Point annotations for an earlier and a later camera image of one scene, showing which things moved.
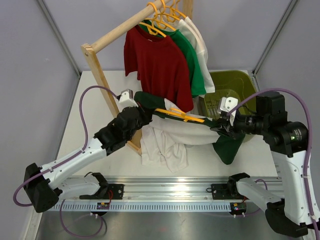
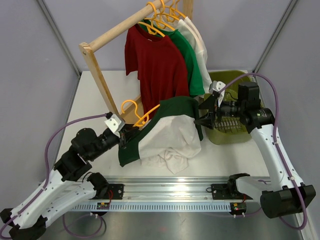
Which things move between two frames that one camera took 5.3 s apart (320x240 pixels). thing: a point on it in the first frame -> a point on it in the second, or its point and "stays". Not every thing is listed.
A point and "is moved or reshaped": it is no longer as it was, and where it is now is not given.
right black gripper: [225, 127] -> [211, 103]
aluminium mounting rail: [161, 194] stays
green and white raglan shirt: [166, 140] is moved or reshaped
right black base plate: [219, 192] stays
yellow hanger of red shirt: [152, 30] stays
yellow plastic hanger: [179, 114] is moved or reshaped
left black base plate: [114, 191] stays
